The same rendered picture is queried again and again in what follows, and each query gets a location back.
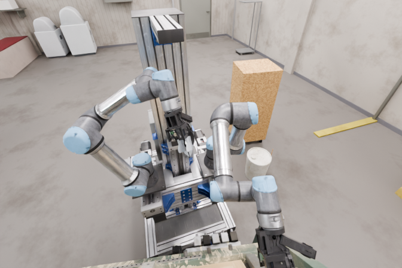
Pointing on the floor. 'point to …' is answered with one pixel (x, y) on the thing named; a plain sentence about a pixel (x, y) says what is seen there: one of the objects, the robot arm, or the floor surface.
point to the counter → (15, 55)
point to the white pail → (257, 162)
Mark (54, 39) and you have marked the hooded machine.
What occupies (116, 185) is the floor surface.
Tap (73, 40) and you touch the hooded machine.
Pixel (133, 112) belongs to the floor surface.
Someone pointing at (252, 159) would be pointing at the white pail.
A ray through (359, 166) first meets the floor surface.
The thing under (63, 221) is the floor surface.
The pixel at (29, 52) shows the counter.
